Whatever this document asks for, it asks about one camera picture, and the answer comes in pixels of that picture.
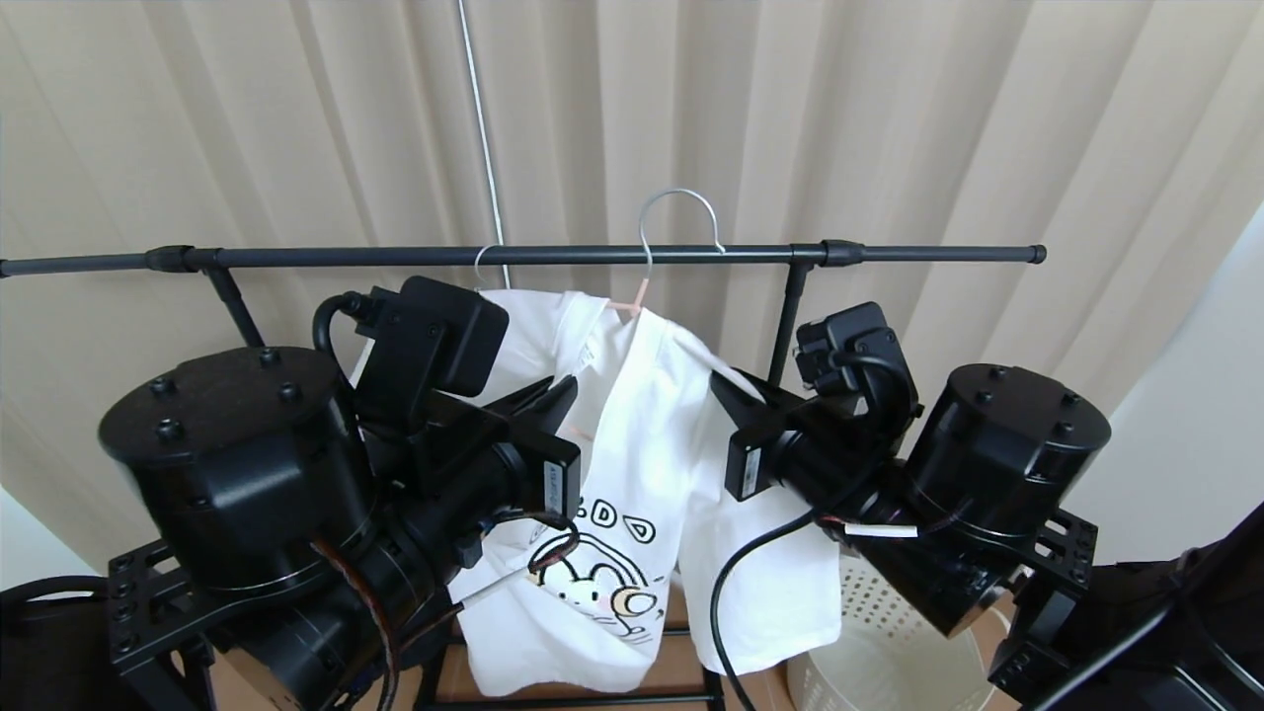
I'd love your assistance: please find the black cable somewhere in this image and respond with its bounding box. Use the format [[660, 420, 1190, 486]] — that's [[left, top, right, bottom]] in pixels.
[[312, 291, 368, 361], [708, 509, 842, 711]]

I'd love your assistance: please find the pink clothes hanger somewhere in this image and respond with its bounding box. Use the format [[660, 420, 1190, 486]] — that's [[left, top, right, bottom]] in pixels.
[[565, 188, 728, 441], [472, 244, 511, 293]]

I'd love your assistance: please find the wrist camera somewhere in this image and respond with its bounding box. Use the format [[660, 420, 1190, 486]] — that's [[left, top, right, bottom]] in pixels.
[[795, 301, 922, 435], [351, 276, 512, 435]]

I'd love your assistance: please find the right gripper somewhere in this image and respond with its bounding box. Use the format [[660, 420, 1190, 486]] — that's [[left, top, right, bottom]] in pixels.
[[724, 390, 891, 506]]

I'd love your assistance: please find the beige curtain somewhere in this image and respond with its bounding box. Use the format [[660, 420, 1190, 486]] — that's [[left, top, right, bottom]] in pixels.
[[0, 0, 1264, 579]]

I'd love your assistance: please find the white printed t-shirt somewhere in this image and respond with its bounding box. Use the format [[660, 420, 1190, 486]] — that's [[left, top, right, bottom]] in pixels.
[[351, 288, 843, 695]]

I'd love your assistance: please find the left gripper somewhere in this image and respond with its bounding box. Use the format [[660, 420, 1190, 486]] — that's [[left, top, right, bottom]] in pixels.
[[410, 433, 585, 556]]

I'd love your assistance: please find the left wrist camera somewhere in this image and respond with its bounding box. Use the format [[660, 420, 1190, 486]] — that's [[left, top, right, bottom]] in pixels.
[[351, 276, 512, 435]]

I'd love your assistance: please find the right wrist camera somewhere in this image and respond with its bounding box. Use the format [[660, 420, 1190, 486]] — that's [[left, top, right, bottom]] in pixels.
[[795, 301, 922, 435]]

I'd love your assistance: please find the black clothes rack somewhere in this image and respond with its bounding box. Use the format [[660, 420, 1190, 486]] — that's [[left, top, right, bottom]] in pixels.
[[0, 240, 1049, 711]]

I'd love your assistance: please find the white laundry basket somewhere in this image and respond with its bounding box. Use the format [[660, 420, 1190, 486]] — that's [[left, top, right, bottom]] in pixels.
[[787, 553, 1014, 711]]

